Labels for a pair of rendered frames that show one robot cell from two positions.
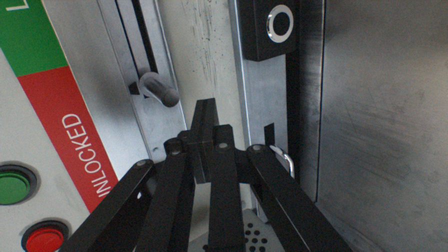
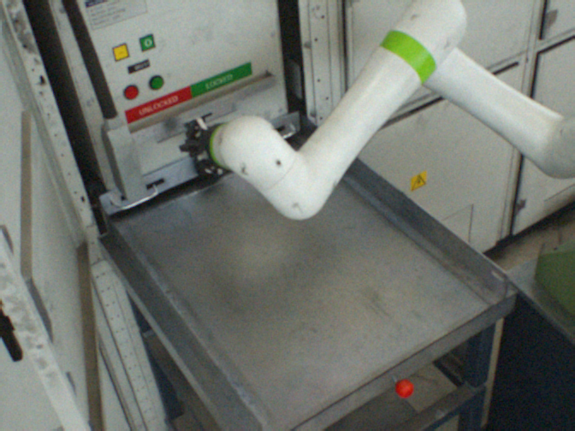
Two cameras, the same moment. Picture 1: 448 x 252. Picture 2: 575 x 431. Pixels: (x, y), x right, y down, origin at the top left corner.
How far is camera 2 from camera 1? 159 cm
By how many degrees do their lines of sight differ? 51
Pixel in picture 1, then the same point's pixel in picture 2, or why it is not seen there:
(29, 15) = (205, 88)
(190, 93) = (179, 138)
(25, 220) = (140, 85)
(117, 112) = (188, 117)
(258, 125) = (164, 174)
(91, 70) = (200, 110)
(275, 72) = (187, 174)
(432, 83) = (217, 213)
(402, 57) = (219, 205)
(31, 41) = (198, 89)
